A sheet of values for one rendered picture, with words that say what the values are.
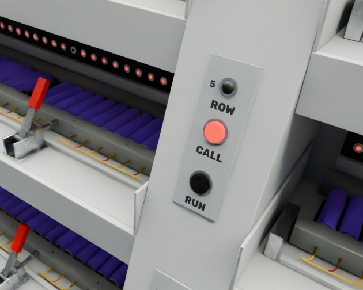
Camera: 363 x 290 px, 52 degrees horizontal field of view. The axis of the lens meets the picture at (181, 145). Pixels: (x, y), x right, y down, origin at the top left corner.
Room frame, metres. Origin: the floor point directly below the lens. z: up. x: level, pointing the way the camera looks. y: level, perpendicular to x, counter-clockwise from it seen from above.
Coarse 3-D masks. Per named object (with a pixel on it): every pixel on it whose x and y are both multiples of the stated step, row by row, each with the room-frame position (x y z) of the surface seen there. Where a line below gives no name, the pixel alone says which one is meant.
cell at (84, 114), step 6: (102, 102) 0.49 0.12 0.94; (108, 102) 0.49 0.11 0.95; (114, 102) 0.50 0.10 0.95; (90, 108) 0.47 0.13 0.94; (96, 108) 0.47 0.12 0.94; (102, 108) 0.48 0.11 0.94; (108, 108) 0.49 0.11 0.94; (78, 114) 0.45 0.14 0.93; (84, 114) 0.45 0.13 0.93; (90, 114) 0.46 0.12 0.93; (96, 114) 0.47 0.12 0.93
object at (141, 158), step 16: (0, 96) 0.48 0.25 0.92; (16, 96) 0.47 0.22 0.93; (16, 112) 0.47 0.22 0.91; (48, 112) 0.44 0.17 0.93; (64, 112) 0.44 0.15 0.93; (64, 128) 0.43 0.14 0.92; (80, 128) 0.41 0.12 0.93; (96, 128) 0.42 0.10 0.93; (96, 144) 0.41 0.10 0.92; (112, 144) 0.39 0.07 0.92; (128, 144) 0.39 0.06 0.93; (128, 160) 0.38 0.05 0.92; (144, 160) 0.37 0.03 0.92
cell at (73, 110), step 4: (96, 96) 0.50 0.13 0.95; (100, 96) 0.51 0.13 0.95; (84, 100) 0.49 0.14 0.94; (88, 100) 0.49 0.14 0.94; (92, 100) 0.49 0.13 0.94; (96, 100) 0.50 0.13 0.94; (100, 100) 0.50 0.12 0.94; (104, 100) 0.51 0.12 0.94; (76, 104) 0.48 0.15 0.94; (80, 104) 0.48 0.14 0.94; (84, 104) 0.48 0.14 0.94; (88, 104) 0.48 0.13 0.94; (92, 104) 0.49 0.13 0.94; (96, 104) 0.49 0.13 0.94; (68, 108) 0.46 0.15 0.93; (72, 108) 0.46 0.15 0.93; (76, 108) 0.47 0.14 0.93; (80, 108) 0.47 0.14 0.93; (84, 108) 0.47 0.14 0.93; (88, 108) 0.48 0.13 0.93; (68, 112) 0.46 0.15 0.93; (72, 112) 0.46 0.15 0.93; (76, 112) 0.46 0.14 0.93; (80, 112) 0.47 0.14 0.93
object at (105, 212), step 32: (64, 64) 0.57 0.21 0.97; (160, 96) 0.50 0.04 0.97; (0, 128) 0.43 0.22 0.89; (0, 160) 0.37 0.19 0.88; (32, 160) 0.38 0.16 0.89; (64, 160) 0.39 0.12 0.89; (96, 160) 0.39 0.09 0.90; (32, 192) 0.36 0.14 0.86; (64, 192) 0.34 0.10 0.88; (96, 192) 0.34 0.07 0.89; (128, 192) 0.35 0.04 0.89; (64, 224) 0.34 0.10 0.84; (96, 224) 0.32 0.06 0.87; (128, 224) 0.31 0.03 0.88; (128, 256) 0.30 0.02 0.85
